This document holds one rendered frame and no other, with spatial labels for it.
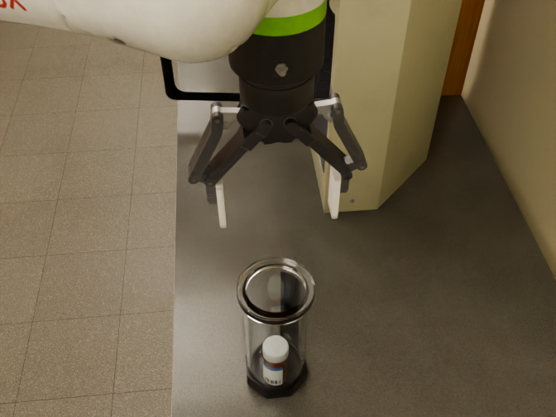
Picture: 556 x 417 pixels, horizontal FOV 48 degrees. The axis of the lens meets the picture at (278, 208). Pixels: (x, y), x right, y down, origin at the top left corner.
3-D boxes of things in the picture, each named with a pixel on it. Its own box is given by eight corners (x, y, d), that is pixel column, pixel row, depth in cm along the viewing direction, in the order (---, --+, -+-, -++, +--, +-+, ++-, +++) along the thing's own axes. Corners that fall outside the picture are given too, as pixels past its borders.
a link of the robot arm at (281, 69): (227, 45, 53) (336, 37, 54) (222, -20, 61) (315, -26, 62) (232, 103, 57) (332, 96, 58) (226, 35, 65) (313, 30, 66)
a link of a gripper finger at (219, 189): (222, 186, 70) (215, 187, 70) (226, 228, 75) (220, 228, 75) (221, 168, 72) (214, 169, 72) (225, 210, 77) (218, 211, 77)
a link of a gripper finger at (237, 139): (276, 128, 65) (266, 122, 64) (211, 193, 70) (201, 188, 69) (272, 106, 67) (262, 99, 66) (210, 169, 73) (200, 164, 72)
